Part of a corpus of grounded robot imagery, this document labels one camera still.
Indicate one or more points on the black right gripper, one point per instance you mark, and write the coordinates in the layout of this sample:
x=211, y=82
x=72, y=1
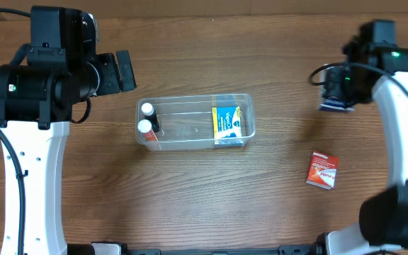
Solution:
x=333, y=89

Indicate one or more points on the clear plastic container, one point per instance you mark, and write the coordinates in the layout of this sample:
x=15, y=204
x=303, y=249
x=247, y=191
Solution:
x=186, y=121

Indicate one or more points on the white Hansaplast plaster box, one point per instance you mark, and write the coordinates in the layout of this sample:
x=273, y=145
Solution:
x=339, y=109

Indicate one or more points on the black tube white cap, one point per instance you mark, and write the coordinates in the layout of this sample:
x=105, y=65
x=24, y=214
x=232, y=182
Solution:
x=151, y=115

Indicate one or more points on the blue Vicks VapoDrops box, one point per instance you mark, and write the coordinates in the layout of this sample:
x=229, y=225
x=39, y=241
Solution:
x=227, y=130

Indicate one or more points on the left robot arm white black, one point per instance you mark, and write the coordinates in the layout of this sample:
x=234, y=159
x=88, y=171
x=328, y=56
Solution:
x=57, y=69

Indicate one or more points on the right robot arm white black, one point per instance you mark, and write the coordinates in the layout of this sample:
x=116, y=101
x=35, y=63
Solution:
x=375, y=70

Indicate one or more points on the red Panadol box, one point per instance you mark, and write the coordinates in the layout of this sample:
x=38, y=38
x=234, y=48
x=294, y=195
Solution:
x=322, y=170

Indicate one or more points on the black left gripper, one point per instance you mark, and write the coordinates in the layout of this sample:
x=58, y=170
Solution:
x=109, y=74

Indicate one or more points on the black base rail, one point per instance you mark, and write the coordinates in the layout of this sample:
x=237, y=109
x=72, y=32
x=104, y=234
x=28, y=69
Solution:
x=294, y=249

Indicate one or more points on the orange tube white cap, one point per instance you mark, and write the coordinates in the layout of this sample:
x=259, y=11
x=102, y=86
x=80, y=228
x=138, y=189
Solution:
x=145, y=127

